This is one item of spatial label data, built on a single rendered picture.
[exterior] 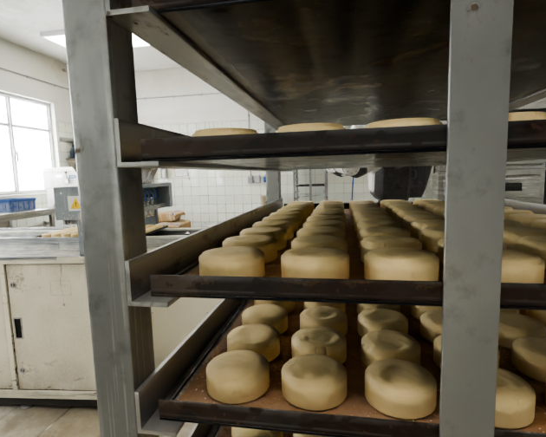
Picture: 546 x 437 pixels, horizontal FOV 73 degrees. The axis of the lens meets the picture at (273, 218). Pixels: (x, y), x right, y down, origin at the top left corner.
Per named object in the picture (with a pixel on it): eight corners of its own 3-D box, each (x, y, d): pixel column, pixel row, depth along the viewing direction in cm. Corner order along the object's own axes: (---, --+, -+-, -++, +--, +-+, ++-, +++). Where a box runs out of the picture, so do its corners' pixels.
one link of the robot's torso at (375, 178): (417, 198, 207) (418, 133, 203) (438, 203, 173) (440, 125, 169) (362, 199, 209) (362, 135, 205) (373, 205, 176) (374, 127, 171)
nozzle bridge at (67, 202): (59, 256, 182) (52, 187, 178) (127, 233, 254) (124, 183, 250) (123, 256, 180) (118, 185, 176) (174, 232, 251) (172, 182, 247)
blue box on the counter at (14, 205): (10, 212, 408) (9, 199, 406) (-14, 212, 412) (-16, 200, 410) (37, 209, 447) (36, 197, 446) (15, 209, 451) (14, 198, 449)
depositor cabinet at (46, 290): (-93, 410, 200) (-116, 257, 190) (10, 348, 271) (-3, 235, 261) (136, 416, 190) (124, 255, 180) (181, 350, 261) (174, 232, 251)
